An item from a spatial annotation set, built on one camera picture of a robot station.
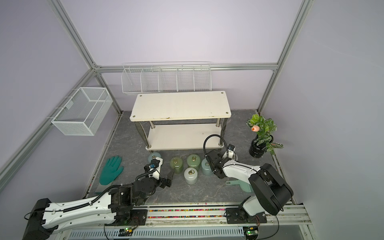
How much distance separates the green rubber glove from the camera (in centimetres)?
88

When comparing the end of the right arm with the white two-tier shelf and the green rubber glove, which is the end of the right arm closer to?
the white two-tier shelf

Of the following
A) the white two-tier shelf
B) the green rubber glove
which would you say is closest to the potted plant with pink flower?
the white two-tier shelf

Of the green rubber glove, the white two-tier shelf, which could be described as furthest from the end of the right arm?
the green rubber glove
